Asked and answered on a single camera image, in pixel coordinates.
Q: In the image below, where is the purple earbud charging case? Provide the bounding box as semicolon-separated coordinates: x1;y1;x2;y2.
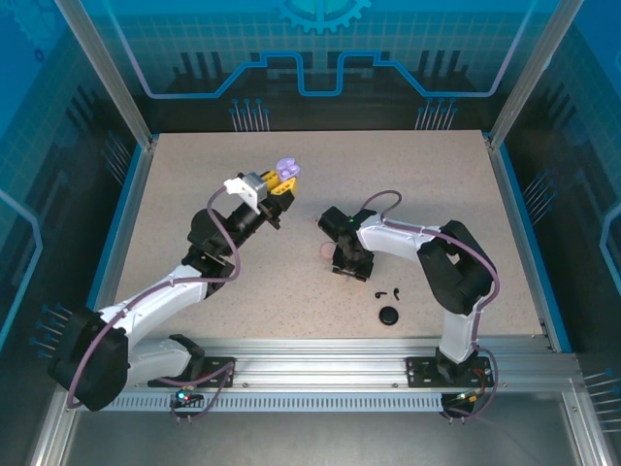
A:
275;156;304;180

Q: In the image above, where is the grey metal sheet panel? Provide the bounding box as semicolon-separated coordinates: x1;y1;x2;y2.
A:
57;410;583;466

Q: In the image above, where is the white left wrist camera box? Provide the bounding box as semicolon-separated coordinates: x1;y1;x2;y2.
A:
223;171;267;204

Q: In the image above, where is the aluminium mounting rail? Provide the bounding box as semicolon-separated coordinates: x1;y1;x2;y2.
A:
62;337;583;392

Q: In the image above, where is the aluminium table side rail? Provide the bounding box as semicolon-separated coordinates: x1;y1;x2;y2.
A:
486;135;559;353
84;135;161;321

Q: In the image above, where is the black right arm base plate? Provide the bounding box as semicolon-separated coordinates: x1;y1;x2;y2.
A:
405;356;496;389

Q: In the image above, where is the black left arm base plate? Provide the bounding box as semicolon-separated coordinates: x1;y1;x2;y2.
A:
147;356;238;389

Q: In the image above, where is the slotted grey cable duct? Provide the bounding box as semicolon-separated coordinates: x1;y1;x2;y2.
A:
77;392;445;414

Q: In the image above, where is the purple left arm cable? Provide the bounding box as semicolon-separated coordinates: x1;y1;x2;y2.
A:
65;186;244;424

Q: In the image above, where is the aluminium frame post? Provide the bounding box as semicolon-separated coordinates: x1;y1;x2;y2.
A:
487;0;586;150
55;0;159;150

